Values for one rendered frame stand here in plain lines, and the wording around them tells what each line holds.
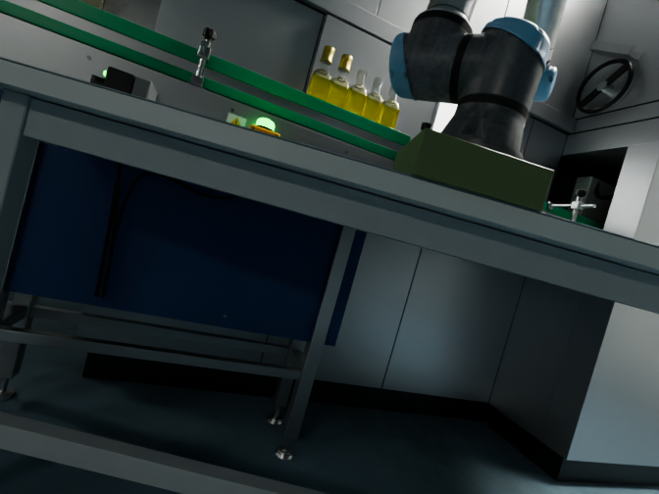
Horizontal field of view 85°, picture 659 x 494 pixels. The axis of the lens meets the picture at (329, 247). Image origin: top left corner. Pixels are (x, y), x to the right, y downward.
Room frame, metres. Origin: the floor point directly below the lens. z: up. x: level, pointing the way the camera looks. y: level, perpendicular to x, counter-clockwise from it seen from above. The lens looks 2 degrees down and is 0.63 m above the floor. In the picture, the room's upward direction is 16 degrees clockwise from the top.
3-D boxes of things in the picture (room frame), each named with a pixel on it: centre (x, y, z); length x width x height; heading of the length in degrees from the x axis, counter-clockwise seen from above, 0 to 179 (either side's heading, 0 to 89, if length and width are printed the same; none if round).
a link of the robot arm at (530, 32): (0.63, -0.20, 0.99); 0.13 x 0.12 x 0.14; 60
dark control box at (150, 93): (0.76, 0.49, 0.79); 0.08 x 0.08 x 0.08; 19
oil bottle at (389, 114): (1.15, -0.06, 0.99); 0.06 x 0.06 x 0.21; 18
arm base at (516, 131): (0.64, -0.21, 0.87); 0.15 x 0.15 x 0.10
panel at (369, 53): (1.34, -0.21, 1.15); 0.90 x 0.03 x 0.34; 109
